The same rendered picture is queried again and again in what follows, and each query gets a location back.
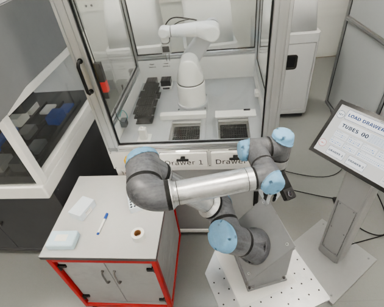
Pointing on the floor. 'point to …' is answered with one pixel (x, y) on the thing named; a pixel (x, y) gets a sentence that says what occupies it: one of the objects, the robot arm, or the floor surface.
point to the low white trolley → (117, 249)
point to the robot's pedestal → (234, 274)
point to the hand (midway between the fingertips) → (270, 202)
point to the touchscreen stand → (339, 240)
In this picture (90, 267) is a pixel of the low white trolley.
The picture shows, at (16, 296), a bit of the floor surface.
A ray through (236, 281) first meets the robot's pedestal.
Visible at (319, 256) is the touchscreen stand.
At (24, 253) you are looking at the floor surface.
